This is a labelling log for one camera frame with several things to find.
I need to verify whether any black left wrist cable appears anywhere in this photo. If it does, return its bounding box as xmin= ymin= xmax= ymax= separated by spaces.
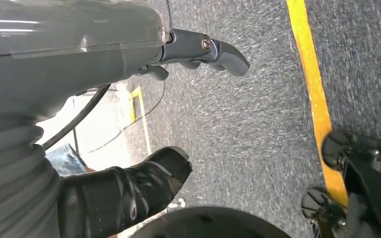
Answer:
xmin=42 ymin=84 xmax=112 ymax=151

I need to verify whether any thin black floor cable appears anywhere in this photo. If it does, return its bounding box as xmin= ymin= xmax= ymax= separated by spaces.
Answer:
xmin=88 ymin=0 xmax=173 ymax=154

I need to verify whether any blue steel shelf rack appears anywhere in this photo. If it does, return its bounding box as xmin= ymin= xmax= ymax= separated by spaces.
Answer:
xmin=45 ymin=143 xmax=88 ymax=177

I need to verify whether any yellow floor tape outline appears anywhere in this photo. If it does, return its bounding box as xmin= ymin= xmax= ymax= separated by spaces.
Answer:
xmin=286 ymin=0 xmax=350 ymax=208
xmin=129 ymin=86 xmax=152 ymax=156

